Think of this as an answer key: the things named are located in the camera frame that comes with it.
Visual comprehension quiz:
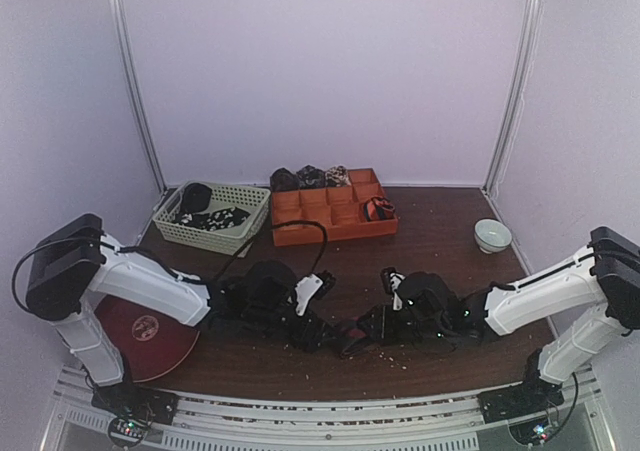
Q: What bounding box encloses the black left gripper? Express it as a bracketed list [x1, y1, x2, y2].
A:
[246, 302, 343, 355]

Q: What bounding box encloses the red navy striped tie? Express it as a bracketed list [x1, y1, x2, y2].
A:
[333, 319, 375, 359]

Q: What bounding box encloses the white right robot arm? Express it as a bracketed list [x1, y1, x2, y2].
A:
[355, 226, 639, 413]

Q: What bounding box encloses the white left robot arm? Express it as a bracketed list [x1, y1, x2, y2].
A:
[10, 214, 335, 415]

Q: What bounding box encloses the white ceramic bowl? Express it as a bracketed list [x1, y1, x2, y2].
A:
[474, 219, 512, 254]

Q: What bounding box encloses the pale green plastic basket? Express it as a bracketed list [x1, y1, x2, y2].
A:
[153, 181, 271, 255]

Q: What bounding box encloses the black white floral tie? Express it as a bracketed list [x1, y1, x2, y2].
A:
[173, 207, 250, 231]

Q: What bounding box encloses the round red tray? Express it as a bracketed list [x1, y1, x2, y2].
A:
[95, 295, 200, 383]

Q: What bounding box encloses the orange wooden divider tray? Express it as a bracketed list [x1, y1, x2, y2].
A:
[271, 168, 399, 247]

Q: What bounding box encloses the orange navy rolled tie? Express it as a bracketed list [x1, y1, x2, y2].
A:
[362, 196, 396, 222]

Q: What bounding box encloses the brown patterned rolled tie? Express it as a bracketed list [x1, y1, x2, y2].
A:
[270, 168, 299, 192]

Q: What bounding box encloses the black rolled tie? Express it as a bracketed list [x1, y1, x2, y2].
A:
[180, 182, 212, 214]

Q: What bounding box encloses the beige patterned rolled tie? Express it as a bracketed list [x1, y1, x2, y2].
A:
[325, 165, 351, 187]

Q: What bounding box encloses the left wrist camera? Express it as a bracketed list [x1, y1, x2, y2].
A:
[241, 260, 336, 317]

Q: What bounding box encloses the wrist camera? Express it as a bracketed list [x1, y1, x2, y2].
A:
[241, 260, 336, 317]
[380, 266, 459, 322]

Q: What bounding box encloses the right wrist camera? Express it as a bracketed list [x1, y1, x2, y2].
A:
[380, 266, 459, 322]

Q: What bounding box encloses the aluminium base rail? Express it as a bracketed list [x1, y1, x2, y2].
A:
[49, 365, 601, 451]

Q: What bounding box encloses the aluminium corner post right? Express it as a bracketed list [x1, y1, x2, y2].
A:
[483, 0, 543, 198]

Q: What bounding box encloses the aluminium corner post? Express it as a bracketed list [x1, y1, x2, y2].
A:
[483, 0, 543, 198]
[108, 0, 167, 193]

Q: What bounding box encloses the aluminium corner post left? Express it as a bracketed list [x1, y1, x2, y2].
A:
[108, 0, 167, 193]

